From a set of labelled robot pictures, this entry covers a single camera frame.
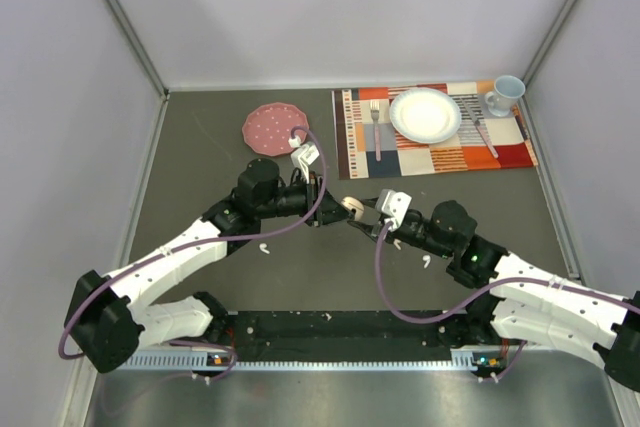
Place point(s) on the grey slotted cable duct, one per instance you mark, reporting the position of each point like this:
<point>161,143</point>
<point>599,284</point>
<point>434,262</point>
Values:
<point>214,361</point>

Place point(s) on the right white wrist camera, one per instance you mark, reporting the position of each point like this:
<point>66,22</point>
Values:
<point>393,206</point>

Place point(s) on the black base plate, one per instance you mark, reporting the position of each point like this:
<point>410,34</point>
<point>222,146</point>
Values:
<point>344,336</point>

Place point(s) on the white paper plate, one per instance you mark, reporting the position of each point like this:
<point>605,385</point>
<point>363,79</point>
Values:
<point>425,115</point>

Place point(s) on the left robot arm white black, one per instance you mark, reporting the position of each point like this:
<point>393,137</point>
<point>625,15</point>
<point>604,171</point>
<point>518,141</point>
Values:
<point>111,316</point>

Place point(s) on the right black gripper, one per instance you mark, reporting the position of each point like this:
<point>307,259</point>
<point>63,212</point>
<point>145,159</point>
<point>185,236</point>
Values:
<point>368,228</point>

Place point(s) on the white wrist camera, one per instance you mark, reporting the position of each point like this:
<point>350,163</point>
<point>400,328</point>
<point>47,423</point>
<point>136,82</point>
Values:
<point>393,206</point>
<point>303,154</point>

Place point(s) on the patchwork colourful placemat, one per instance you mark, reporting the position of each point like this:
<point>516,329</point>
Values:
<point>400,157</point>

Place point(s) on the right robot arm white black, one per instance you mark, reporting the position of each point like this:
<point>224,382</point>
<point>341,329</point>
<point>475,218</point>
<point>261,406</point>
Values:
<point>512,299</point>

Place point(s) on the pink polka dot plate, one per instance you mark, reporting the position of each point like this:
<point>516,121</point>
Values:
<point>267,129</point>

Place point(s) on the pink handled fork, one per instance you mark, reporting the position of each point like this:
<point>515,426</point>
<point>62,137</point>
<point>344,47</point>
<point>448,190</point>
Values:
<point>375,116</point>

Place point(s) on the pink handled knife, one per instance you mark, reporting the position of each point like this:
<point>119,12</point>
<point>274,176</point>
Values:
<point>479,128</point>

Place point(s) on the light blue mug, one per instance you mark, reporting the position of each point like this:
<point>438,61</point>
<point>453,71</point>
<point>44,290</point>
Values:
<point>505,93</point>

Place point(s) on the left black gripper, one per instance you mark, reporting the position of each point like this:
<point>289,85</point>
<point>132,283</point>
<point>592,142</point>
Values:
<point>311,193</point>

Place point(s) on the white earbud charging case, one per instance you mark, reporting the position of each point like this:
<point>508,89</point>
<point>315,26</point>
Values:
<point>354,206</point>

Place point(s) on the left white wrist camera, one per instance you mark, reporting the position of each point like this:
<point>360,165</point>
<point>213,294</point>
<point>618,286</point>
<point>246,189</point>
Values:
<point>303,154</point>

